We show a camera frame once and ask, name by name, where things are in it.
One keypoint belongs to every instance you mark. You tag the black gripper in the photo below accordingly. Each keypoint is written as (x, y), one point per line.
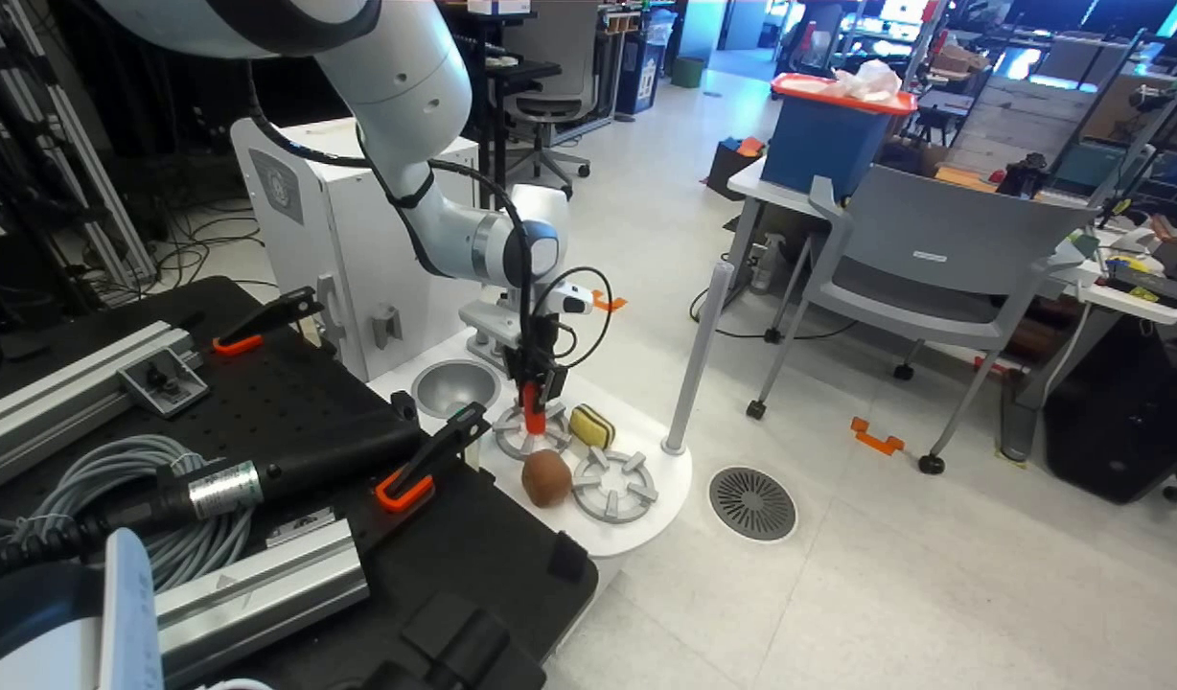
(537, 348)

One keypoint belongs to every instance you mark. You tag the red ketchup bottle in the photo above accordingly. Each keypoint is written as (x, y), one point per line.
(533, 423)

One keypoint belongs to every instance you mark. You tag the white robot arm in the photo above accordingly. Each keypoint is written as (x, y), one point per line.
(395, 80)

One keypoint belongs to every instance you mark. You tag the gray toy stove burner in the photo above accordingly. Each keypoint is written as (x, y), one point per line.
(615, 485)
(510, 443)

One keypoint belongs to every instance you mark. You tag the yellow toy sponge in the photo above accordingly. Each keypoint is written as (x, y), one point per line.
(592, 427)

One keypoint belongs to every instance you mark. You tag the silver toy sink bowl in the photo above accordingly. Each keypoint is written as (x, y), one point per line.
(454, 385)

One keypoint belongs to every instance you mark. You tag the gray toy faucet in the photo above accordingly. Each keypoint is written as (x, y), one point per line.
(481, 333)

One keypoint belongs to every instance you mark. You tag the brown round toy fruit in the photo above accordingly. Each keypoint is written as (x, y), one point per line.
(546, 476)

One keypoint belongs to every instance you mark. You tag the orange floor clip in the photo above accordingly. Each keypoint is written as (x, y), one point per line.
(876, 438)
(606, 306)

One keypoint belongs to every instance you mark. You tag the gray kitchen pole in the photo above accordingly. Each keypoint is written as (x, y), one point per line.
(695, 360)

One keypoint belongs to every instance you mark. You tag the round floor drain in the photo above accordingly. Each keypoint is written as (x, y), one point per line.
(752, 503)

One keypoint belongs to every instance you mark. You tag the white toy kitchen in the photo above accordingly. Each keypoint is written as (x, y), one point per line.
(330, 218)

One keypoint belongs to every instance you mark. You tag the black office chair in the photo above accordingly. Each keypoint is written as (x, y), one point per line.
(546, 108)

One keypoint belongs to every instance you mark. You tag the black box orange contents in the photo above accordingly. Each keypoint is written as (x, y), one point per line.
(734, 168)

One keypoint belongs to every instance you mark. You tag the aluminum extrusion bar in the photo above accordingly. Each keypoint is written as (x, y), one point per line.
(76, 390)
(261, 597)

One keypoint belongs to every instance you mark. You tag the blue storage bin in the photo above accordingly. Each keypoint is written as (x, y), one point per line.
(821, 146)

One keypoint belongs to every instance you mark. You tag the orange bin lid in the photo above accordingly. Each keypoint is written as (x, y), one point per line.
(841, 93)

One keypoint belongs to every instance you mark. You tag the gray office chair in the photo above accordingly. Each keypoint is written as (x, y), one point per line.
(946, 242)

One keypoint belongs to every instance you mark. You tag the clear plastic bag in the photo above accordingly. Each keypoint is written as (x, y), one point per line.
(872, 80)

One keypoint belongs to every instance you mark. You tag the light blue flat object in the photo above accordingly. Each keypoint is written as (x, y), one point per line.
(129, 619)

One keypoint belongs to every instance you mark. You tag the black bin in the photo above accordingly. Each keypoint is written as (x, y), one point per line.
(1125, 411)

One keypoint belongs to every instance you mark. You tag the white desk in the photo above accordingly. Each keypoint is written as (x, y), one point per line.
(1125, 301)

